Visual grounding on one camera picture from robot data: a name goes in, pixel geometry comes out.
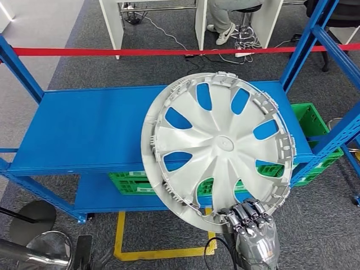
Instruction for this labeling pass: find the black cable bundle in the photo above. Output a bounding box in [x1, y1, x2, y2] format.
[124, 9, 148, 26]

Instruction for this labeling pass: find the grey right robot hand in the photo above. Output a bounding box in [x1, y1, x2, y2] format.
[218, 199, 281, 270]

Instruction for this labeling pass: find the black adapter cable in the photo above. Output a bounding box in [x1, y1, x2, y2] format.
[184, 53, 220, 75]

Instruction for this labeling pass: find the black stanchion base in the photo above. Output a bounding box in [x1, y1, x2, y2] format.
[0, 200, 57, 247]

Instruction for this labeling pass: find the red barrier tape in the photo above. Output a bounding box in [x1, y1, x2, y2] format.
[0, 43, 360, 57]

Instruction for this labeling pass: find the blue metal shelf rack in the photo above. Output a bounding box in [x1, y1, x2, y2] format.
[340, 136, 360, 208]
[0, 0, 360, 224]

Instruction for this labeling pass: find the silver plastic wheel hubcap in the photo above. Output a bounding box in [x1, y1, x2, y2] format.
[140, 71, 297, 235]

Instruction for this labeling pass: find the black chrome stool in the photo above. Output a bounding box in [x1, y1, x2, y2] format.
[232, 3, 262, 42]

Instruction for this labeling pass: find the white floor cable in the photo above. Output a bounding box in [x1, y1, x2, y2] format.
[142, 15, 293, 66]

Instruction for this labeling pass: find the person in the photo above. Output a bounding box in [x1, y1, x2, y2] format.
[206, 0, 263, 46]

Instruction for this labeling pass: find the black office chair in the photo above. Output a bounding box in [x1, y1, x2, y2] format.
[291, 0, 360, 72]

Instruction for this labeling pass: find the white office desk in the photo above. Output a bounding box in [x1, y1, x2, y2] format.
[98, 0, 284, 60]

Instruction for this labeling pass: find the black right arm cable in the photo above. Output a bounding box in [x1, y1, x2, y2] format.
[204, 236, 239, 270]

